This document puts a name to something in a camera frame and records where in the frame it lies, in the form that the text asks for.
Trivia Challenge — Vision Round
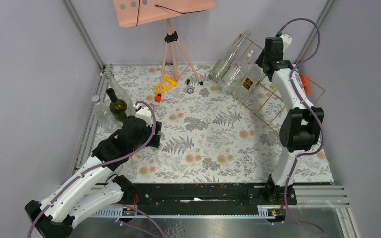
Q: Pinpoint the clear bottle black cap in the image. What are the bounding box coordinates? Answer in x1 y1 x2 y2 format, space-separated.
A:
235 64 265 102

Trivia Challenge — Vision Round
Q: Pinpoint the dark green wine bottle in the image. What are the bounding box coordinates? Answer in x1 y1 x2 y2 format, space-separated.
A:
106 88 128 123

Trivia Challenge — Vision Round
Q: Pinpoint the short clear glass bottle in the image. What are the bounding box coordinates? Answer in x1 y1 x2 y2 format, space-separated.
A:
91 95 121 132

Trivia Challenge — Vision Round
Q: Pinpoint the frosted champagne bottle dark label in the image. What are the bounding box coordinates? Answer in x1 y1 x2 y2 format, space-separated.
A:
104 72 135 116

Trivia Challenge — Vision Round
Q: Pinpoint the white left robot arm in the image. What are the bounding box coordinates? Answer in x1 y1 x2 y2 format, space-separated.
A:
25 116 162 238

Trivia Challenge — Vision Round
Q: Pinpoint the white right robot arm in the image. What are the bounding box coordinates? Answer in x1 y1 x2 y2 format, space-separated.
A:
190 34 324 205

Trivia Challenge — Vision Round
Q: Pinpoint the red object behind rack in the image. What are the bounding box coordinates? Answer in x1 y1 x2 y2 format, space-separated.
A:
300 75 309 96

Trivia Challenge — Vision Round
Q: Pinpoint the clear bottle silver cap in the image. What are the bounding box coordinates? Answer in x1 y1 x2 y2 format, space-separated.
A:
219 50 254 94

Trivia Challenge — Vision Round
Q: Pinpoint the tall clear glass bottle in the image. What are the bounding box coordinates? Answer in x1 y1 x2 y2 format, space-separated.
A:
208 30 250 83

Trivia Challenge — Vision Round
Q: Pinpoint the red cube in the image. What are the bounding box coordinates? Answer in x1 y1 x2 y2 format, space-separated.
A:
154 95 161 103

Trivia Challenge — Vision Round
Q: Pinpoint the white poker chip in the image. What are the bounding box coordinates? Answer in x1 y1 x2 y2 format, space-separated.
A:
203 118 211 124

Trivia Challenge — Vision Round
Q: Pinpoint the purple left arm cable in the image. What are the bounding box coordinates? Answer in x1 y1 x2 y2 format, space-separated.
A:
26 101 167 238

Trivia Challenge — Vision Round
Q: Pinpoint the gold wire wine rack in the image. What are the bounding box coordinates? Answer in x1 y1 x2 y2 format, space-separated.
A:
225 34 326 135

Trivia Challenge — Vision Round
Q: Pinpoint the yellow triangle frame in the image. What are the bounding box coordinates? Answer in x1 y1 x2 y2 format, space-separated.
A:
154 76 177 94

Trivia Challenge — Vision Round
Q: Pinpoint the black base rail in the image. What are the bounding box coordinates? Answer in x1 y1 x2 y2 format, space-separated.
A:
119 183 297 215

